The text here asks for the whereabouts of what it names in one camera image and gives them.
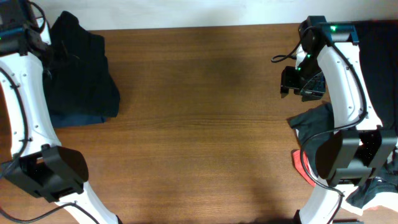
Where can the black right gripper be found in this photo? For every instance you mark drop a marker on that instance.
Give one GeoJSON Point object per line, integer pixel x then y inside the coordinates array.
{"type": "Point", "coordinates": [287, 81]}

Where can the black shorts with white trim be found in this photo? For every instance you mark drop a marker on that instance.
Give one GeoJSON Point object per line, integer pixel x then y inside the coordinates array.
{"type": "Point", "coordinates": [78, 80]}

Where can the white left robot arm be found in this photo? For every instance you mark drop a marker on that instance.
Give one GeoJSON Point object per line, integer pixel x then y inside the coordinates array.
{"type": "Point", "coordinates": [40, 165]}

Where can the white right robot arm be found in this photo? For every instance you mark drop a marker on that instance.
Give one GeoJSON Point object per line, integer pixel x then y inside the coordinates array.
{"type": "Point", "coordinates": [327, 61]}

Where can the pile of black white red clothes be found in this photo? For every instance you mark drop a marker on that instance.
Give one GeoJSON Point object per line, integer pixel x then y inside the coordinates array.
{"type": "Point", "coordinates": [378, 58]}

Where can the folded navy blue garment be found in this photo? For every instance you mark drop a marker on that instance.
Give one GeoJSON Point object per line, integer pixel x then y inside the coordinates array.
{"type": "Point", "coordinates": [64, 121]}

